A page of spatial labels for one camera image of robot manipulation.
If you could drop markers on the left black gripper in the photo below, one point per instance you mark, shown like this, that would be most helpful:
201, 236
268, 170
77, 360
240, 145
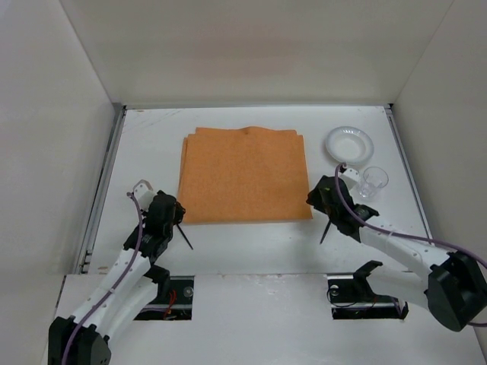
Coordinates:
175, 219

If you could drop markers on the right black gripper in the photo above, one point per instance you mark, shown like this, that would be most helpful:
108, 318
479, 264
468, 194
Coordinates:
329, 214

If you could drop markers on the black plastic fork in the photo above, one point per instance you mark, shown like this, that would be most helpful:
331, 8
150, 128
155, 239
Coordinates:
185, 237

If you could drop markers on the black plastic knife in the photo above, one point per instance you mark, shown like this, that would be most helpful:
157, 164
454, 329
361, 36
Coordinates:
325, 232

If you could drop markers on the clear plastic cup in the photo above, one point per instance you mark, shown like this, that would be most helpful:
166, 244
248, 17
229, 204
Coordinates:
372, 181

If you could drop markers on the white round plate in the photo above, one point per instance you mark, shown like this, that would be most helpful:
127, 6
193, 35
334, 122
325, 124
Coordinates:
349, 145

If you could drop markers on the orange cloth placemat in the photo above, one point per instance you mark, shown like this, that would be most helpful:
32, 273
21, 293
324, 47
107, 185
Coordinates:
243, 175

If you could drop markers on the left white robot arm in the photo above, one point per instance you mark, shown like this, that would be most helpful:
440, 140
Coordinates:
134, 280

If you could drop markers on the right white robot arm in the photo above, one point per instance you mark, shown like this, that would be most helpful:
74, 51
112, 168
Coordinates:
444, 280

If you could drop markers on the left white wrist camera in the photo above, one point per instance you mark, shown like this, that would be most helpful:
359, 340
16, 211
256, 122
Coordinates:
143, 193

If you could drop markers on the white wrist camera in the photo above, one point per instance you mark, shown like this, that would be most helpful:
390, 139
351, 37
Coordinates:
349, 176
143, 193

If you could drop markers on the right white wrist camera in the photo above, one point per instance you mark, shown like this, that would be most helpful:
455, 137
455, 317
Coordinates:
349, 176

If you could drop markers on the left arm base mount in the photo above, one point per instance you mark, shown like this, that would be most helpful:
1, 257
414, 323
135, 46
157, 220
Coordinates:
172, 304

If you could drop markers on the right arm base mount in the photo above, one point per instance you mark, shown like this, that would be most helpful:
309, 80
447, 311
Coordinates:
351, 299

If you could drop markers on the right aluminium rail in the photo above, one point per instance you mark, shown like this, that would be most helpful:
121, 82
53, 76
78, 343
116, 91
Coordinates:
392, 122

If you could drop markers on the aluminium rail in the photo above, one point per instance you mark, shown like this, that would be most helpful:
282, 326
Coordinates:
86, 245
392, 122

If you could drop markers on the left aluminium rail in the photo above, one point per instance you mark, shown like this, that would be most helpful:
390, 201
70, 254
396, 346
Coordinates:
86, 245

